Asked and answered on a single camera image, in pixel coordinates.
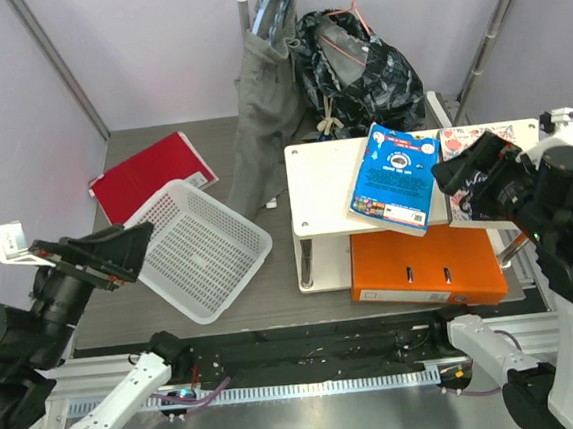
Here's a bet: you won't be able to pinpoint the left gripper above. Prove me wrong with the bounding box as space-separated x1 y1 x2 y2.
20 215 167 364

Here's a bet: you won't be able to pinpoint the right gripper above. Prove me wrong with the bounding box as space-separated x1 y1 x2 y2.
427 123 557 248

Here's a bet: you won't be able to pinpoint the dark floral shorts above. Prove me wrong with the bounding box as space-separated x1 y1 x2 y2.
292 11 426 141

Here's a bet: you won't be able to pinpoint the grey shorts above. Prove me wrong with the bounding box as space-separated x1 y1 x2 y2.
226 0 305 220

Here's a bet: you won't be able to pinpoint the pink wire hanger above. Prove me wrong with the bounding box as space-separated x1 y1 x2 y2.
324 0 372 54

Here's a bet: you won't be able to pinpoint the light blue hanger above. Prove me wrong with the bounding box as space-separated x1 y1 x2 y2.
250 0 291 44

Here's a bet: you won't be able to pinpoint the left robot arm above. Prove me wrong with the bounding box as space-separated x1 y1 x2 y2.
0 222 193 429

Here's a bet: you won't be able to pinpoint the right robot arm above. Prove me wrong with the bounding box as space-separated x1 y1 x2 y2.
428 131 573 429

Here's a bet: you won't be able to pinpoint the floral Little Women book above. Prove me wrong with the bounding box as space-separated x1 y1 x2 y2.
437 121 524 235

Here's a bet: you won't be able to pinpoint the red notebook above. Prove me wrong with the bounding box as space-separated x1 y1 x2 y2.
88 131 218 224

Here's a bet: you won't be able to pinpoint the blue paperback book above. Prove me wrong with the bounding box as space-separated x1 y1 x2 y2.
346 122 440 237

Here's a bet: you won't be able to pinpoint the white plastic basket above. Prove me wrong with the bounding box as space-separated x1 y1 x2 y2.
125 180 273 325

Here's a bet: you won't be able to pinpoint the orange binder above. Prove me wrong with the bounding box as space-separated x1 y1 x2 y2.
350 225 508 305

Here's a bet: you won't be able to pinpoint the white two-tier shelf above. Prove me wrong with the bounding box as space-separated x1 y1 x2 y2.
281 117 554 296

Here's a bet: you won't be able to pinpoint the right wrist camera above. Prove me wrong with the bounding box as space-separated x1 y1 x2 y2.
518 107 573 167

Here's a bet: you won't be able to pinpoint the white cable duct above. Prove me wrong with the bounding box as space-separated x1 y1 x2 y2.
67 365 441 420

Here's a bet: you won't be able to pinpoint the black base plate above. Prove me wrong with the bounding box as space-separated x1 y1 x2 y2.
187 311 460 390

